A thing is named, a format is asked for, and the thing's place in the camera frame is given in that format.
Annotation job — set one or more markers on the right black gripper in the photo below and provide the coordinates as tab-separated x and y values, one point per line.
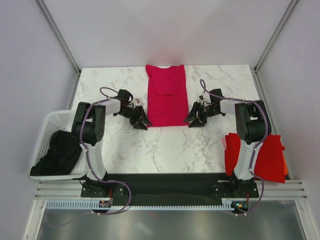
197	106

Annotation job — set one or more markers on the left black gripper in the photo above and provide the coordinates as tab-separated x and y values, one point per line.
143	118

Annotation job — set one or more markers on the magenta t shirt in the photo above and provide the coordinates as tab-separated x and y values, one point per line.
167	100

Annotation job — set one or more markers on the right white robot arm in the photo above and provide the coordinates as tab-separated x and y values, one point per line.
252	126

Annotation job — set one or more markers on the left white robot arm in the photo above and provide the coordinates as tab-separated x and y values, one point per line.
89	126

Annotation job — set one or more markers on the white plastic basket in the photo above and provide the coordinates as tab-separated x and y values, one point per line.
53	122

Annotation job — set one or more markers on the black t shirt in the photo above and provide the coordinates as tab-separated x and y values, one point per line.
62	156

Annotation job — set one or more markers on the folded red t shirt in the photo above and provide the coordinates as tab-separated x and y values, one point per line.
270	158

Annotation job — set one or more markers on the folded orange t shirt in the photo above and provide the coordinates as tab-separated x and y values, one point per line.
285	168

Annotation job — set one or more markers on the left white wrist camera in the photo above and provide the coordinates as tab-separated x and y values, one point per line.
136	102

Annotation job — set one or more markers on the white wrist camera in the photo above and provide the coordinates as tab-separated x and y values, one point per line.
136	102
201	99

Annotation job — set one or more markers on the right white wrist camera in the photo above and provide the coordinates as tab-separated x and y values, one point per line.
201	99

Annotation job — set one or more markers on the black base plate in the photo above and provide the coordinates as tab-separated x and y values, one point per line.
169	188

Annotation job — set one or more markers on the grey slotted cable duct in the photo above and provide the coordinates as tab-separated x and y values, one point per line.
96	204

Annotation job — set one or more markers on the aluminium rail frame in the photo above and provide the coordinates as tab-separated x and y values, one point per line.
279	212

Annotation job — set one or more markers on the right aluminium corner post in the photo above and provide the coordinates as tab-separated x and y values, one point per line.
276	33

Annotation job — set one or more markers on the aluminium corner post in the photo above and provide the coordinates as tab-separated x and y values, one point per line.
58	35
276	33

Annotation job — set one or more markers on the left aluminium corner post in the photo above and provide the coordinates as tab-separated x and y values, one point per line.
58	35

